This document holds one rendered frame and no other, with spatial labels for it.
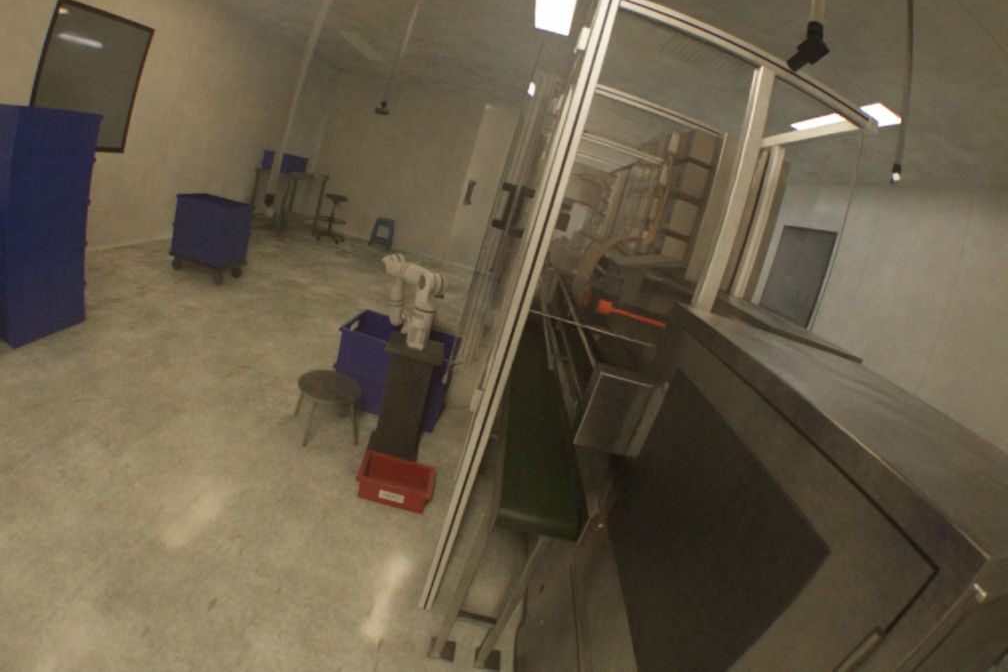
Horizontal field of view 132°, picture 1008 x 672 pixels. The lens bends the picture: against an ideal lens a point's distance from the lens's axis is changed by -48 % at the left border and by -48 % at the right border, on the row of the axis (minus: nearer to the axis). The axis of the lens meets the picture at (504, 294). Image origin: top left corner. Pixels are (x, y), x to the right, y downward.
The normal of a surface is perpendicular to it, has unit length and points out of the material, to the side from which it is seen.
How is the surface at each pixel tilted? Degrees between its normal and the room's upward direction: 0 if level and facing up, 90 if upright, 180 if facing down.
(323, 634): 0
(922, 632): 90
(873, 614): 90
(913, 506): 90
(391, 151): 90
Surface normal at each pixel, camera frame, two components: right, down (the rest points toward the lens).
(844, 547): -0.96, -0.29
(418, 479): 0.04, 0.23
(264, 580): 0.28, -0.94
